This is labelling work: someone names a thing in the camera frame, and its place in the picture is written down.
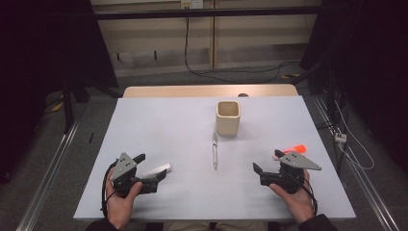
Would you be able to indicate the orange highlighter pen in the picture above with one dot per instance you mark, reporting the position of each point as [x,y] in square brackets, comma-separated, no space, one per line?
[298,148]

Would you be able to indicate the silver pen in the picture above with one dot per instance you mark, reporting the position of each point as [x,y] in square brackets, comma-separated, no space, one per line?
[215,154]

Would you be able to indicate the person's right leg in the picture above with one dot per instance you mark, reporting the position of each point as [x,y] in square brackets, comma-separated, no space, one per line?
[240,227]

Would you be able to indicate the white table mat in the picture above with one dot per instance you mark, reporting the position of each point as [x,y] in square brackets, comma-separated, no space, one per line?
[179,128]

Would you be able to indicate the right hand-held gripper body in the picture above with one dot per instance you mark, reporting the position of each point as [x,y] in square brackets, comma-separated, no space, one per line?
[288,174]

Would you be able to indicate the person's left leg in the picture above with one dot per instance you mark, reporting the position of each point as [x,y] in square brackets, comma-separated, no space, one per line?
[186,227]

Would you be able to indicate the yellow floor tape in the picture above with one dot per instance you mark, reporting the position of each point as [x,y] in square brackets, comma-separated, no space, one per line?
[290,76]
[57,107]

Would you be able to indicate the dark curtain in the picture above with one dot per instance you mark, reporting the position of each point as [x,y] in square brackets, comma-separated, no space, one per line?
[32,48]
[369,48]

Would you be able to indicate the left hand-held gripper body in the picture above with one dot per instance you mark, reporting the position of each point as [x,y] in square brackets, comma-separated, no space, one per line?
[123,168]

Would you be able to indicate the white wall socket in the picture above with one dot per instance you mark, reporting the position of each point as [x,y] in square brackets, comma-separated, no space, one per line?
[191,4]

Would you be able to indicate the black horizontal bar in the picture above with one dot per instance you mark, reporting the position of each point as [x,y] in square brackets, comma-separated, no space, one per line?
[192,12]

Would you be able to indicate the white power strip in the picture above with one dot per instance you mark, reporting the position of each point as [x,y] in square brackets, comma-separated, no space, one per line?
[340,138]

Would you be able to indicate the small black floor item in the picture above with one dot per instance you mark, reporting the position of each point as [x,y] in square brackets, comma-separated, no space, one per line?
[91,137]

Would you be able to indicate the person's right hand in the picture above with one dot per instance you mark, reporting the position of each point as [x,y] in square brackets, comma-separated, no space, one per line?
[300,203]

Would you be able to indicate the aluminium floor rail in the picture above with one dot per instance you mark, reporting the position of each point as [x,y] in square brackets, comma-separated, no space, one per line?
[48,183]
[362,179]

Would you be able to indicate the black metal stand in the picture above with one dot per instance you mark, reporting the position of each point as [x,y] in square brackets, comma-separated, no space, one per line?
[68,109]
[330,89]

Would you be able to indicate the cream square pen holder cup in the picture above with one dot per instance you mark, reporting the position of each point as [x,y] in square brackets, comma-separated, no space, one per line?
[227,126]

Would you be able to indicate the person's leg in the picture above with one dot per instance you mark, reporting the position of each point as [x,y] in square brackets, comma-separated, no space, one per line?
[186,227]
[240,227]

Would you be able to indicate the white marker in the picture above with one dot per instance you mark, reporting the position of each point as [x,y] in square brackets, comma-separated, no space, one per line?
[160,169]

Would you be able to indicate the person's left hand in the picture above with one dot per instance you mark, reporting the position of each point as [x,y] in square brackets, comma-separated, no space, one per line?
[120,208]

